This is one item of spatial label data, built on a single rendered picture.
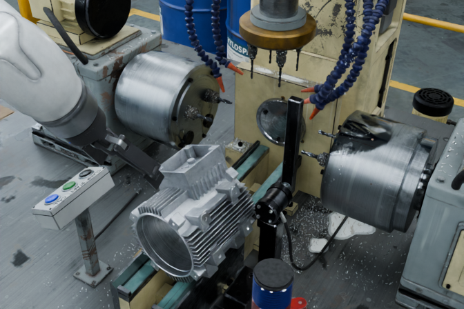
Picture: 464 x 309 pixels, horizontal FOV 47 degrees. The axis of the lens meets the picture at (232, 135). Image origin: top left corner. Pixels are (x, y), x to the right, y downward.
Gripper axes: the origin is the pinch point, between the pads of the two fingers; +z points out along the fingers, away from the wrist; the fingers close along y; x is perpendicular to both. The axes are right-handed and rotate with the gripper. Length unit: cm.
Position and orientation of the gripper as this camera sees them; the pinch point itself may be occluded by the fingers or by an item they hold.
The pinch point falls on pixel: (128, 167)
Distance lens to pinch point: 103.9
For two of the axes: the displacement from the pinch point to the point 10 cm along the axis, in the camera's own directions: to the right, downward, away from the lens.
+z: 2.6, 4.6, 8.5
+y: -8.5, -3.1, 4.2
